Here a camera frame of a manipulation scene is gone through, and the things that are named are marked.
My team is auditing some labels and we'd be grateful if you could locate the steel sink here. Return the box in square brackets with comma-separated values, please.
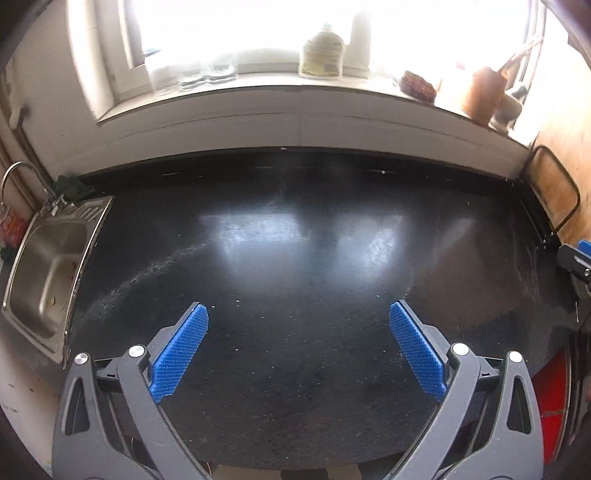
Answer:
[2, 196, 114, 366]

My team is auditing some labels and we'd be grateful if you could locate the chrome faucet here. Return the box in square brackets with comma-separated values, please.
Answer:
[1, 160, 57, 217]

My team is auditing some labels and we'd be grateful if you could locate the wooden utensil holder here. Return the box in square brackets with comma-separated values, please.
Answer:
[461, 53, 528, 126]

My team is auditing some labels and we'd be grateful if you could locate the black wire rack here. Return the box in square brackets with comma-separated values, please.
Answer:
[517, 144, 582, 249]

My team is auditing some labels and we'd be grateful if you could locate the red cabinet door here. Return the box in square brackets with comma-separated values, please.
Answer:
[533, 348, 571, 466]

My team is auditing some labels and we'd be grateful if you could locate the red packet by faucet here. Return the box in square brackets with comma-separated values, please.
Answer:
[0, 203, 27, 248]

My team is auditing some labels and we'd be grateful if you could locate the white green detergent bottle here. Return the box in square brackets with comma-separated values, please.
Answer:
[298, 27, 345, 79]

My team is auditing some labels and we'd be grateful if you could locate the jar of red beans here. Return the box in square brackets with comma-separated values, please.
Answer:
[399, 71, 438, 103]

